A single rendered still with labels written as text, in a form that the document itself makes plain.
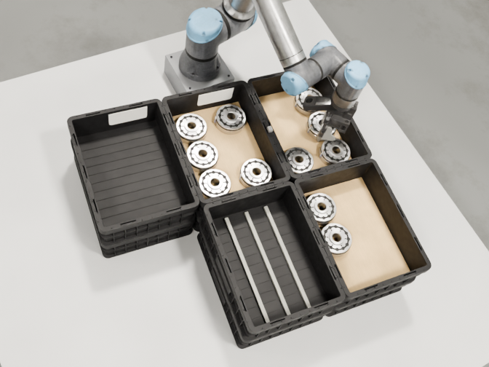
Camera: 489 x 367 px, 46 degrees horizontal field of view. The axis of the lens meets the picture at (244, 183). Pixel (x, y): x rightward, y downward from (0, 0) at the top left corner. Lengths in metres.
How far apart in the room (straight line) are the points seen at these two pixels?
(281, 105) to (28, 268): 0.99
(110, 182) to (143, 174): 0.11
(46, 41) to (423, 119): 2.08
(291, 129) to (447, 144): 1.49
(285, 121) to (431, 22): 2.03
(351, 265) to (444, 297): 0.39
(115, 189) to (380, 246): 0.86
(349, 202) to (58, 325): 0.98
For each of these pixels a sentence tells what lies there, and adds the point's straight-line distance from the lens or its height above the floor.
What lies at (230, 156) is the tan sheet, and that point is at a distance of 1.90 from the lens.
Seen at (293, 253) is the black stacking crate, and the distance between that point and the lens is 1.80.
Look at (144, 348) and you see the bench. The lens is 1.79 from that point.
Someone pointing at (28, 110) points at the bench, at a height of 0.70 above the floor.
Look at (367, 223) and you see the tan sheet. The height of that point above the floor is 0.83.
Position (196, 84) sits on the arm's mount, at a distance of 2.09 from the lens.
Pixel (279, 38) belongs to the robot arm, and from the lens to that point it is 1.68.
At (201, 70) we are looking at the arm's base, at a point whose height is 0.85.
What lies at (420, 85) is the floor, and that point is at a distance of 3.51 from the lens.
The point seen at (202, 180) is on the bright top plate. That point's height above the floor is 0.86.
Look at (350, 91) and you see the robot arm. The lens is 1.76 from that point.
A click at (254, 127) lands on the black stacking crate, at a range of 1.94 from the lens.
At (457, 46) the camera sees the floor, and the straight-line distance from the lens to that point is 3.84.
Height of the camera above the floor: 2.45
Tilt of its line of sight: 60 degrees down
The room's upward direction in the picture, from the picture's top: 20 degrees clockwise
